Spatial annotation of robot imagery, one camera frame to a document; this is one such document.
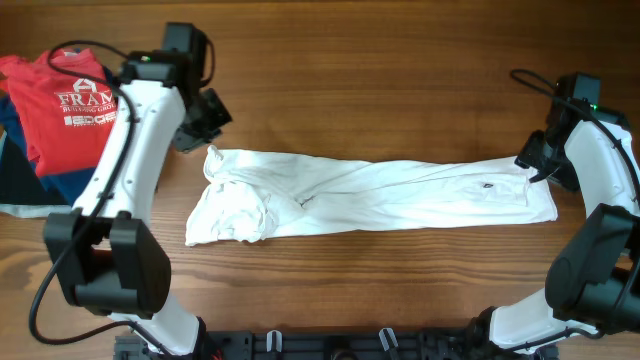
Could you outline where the white Puma t-shirt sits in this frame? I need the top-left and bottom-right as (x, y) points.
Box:
(185, 146), (558, 246)

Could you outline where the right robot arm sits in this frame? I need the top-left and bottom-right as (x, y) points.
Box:
(444, 72), (639, 359)

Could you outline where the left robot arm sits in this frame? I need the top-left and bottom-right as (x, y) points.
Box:
(44, 22), (231, 359)

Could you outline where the red folded t-shirt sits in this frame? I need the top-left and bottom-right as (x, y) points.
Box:
(0, 47), (121, 178)

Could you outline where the navy blue folded t-shirt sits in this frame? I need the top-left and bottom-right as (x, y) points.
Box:
(0, 48), (116, 206)

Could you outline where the light blue folded garment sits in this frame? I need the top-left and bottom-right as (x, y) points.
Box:
(1, 132), (70, 218)

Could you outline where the black folded garment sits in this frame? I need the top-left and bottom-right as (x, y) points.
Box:
(0, 74), (71, 207)

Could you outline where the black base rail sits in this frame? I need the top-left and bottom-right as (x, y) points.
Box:
(113, 327), (560, 360)

